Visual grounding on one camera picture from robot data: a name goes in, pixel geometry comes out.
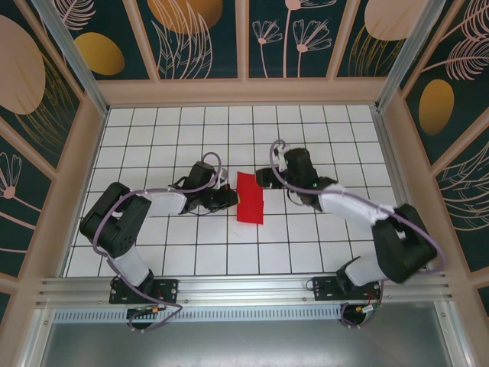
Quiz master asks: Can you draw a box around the slotted grey cable duct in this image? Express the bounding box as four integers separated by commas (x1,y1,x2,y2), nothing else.
53,307,345,323

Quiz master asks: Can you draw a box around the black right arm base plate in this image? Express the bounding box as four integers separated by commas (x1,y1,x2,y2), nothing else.
313,275,383,303

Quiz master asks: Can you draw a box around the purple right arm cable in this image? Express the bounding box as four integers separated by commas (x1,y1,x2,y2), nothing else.
269,139,449,330

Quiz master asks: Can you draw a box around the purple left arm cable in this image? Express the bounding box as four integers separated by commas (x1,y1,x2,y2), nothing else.
92,151,225,333

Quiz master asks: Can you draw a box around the grey metal sheet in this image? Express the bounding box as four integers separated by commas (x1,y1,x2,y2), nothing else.
37,320,455,367

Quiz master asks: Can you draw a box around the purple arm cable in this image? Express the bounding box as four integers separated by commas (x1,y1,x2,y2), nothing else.
269,139,449,330
92,151,225,333

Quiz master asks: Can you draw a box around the aluminium frame post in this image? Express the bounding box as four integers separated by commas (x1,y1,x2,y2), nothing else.
374,0,459,114
30,0,112,118

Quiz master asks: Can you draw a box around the red cloth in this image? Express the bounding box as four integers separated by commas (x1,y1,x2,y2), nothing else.
235,171,267,225

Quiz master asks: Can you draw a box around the aluminium table side rail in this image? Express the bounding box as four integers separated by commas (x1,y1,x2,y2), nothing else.
372,106,419,215

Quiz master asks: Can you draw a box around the aluminium mounting rail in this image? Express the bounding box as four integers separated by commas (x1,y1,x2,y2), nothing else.
36,271,454,307

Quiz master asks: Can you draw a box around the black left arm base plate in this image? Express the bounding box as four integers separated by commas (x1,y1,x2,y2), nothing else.
109,278,180,305

